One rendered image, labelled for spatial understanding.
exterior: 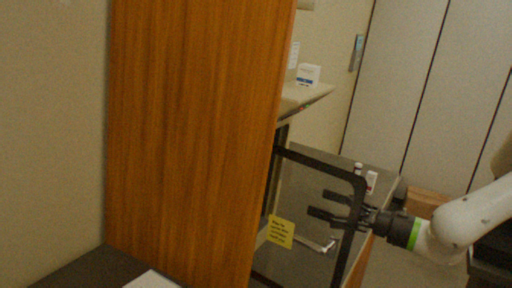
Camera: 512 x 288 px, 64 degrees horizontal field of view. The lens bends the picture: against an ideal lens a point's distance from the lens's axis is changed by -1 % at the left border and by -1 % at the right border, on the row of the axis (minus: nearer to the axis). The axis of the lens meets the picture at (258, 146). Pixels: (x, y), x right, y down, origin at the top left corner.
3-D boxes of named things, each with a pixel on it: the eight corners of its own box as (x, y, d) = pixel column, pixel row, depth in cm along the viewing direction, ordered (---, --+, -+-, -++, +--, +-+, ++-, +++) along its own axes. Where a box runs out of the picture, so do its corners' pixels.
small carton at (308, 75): (294, 84, 115) (299, 63, 113) (300, 83, 119) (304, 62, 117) (312, 89, 113) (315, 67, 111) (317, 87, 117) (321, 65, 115)
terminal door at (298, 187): (235, 267, 119) (256, 137, 105) (331, 320, 104) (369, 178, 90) (234, 267, 118) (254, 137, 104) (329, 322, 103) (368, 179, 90)
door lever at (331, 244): (300, 235, 103) (302, 225, 102) (335, 251, 98) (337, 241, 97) (289, 243, 98) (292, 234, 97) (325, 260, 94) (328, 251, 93)
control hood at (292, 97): (249, 129, 104) (254, 90, 100) (296, 108, 132) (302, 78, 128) (290, 142, 100) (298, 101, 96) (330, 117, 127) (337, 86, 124)
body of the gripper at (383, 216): (395, 207, 115) (363, 196, 118) (390, 219, 107) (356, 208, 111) (388, 231, 117) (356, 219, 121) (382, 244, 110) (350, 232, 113)
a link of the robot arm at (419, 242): (456, 277, 107) (465, 240, 112) (468, 263, 97) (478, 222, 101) (402, 257, 112) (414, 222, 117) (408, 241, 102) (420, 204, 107)
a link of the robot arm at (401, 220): (402, 257, 108) (407, 242, 116) (415, 219, 104) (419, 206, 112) (380, 249, 110) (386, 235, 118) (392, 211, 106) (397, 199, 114)
